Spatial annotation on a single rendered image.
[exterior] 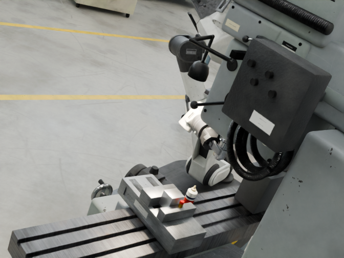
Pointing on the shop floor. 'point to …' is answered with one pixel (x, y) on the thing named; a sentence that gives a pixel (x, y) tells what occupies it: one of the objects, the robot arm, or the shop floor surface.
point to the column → (306, 204)
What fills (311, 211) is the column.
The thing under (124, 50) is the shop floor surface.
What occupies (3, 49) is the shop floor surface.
